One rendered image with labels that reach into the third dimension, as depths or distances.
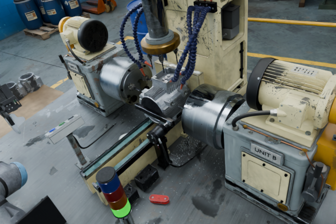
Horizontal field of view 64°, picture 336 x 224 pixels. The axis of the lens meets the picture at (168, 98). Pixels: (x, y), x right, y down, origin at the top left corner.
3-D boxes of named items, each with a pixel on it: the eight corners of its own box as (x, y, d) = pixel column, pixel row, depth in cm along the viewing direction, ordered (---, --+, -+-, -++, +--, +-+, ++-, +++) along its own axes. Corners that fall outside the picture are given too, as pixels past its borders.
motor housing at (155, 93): (168, 98, 154) (162, 70, 143) (194, 109, 142) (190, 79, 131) (143, 118, 143) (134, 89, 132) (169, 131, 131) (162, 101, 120)
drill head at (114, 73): (123, 77, 182) (112, 43, 168) (161, 92, 160) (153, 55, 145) (93, 96, 169) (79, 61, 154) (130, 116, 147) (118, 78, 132)
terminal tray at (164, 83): (169, 77, 142) (166, 66, 138) (184, 83, 136) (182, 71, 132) (153, 89, 136) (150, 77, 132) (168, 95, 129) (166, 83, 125)
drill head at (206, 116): (201, 109, 142) (197, 68, 127) (278, 140, 117) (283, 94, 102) (170, 137, 128) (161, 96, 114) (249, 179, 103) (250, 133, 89)
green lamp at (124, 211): (123, 198, 92) (119, 190, 90) (134, 207, 89) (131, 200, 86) (109, 211, 89) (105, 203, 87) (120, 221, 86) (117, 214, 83)
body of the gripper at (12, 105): (23, 107, 113) (5, 82, 109) (3, 118, 108) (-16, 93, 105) (20, 107, 119) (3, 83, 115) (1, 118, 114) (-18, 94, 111)
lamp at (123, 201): (119, 190, 90) (116, 182, 87) (131, 200, 86) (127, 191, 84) (105, 203, 87) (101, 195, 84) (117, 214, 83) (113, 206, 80)
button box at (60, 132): (80, 122, 135) (74, 113, 133) (85, 123, 129) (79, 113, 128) (49, 143, 126) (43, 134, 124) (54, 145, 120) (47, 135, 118)
